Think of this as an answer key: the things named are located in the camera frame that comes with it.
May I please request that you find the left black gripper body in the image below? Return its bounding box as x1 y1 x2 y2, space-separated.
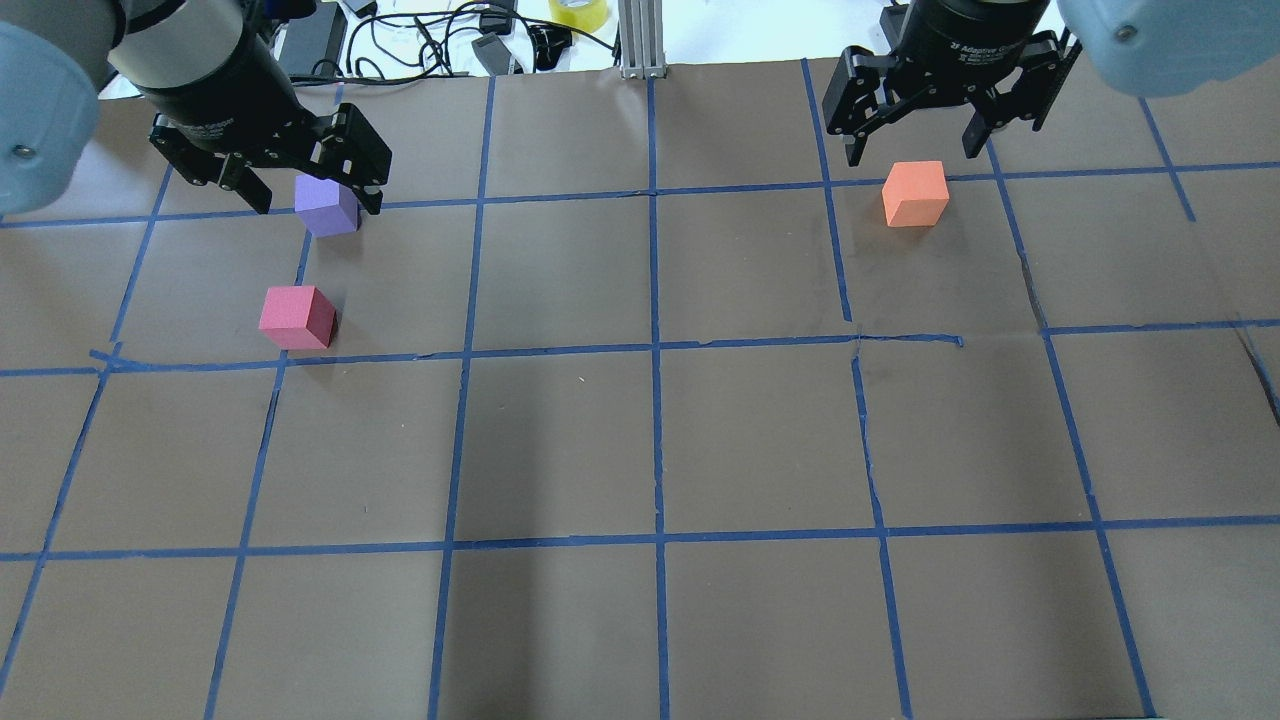
133 29 328 179

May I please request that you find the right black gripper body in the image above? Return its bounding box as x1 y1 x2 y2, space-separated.
879 1 1061 108

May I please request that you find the orange foam block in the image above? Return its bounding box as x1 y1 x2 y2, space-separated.
881 160 950 228

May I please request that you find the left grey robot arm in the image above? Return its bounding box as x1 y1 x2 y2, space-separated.
1 1 393 215

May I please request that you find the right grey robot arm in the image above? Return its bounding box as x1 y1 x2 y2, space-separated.
820 1 1279 167

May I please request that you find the purple foam block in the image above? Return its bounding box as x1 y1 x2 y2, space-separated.
293 174 361 238

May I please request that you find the black power adapter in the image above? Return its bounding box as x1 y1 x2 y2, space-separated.
276 3 347 82

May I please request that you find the pink foam block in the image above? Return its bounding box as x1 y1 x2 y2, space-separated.
259 284 337 351

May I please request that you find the yellow tape roll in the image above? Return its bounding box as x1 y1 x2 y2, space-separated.
547 0 611 35

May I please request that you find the brown paper table mat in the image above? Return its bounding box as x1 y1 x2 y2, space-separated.
1 59 1279 719

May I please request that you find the aluminium frame post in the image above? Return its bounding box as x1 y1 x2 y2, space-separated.
616 0 668 79

